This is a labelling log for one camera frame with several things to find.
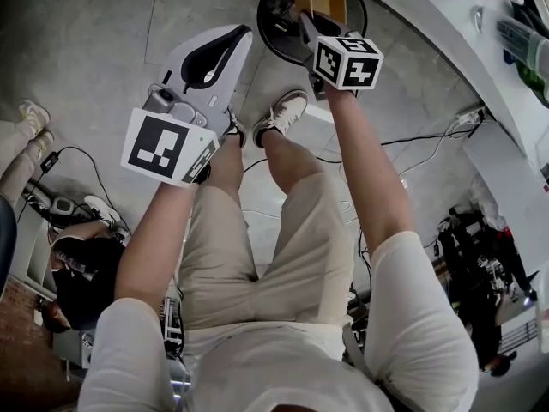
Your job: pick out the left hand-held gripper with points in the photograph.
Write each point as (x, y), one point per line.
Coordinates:
(158, 148)

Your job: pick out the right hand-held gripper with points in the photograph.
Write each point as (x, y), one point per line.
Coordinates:
(351, 64)

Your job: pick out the tan paper cup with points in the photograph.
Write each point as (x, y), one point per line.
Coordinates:
(328, 0)

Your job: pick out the black trash bin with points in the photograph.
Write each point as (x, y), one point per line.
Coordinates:
(279, 37)

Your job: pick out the person's left forearm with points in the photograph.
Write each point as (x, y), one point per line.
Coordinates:
(158, 238)

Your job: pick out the person's right forearm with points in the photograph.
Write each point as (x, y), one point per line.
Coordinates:
(369, 165)

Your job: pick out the person's left white shoe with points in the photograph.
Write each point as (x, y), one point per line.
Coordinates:
(238, 129)

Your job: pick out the person's white shoe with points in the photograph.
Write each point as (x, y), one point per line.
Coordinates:
(238, 129)
(283, 114)

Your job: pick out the person's right white shoe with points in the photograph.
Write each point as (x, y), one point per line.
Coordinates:
(283, 114)

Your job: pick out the person's left leg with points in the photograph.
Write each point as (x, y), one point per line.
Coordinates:
(225, 165)

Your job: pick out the person's leg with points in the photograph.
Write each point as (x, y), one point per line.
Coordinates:
(225, 165)
(291, 161)

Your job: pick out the person's right leg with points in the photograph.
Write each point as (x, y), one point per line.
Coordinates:
(291, 161)

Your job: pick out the white power strip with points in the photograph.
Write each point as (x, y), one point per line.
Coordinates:
(471, 115)

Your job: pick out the black power adapter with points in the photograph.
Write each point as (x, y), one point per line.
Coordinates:
(50, 161)

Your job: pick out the person's beige shorts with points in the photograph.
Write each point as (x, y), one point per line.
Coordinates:
(266, 251)

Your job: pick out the white cabinet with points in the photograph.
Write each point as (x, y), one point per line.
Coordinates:
(502, 157)

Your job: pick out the person's white shirt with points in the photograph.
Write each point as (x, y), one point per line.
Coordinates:
(279, 367)

